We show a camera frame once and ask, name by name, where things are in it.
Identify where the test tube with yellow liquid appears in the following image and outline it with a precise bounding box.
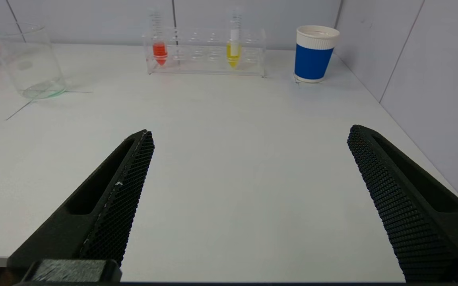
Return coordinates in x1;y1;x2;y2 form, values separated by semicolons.
226;10;242;68

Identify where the test tube with red liquid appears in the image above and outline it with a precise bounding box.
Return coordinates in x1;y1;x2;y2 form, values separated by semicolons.
149;10;169;66

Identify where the blue and white paper cup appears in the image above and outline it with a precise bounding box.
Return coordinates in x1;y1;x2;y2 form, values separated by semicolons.
294;25;340;83

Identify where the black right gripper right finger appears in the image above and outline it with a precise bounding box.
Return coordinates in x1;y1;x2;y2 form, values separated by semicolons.
347;125;458;283

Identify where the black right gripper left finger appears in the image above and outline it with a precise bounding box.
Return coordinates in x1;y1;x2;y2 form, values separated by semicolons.
7;129;155;267

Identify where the clear glass beaker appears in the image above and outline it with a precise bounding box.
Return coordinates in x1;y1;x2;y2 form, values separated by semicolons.
0;23;67;100

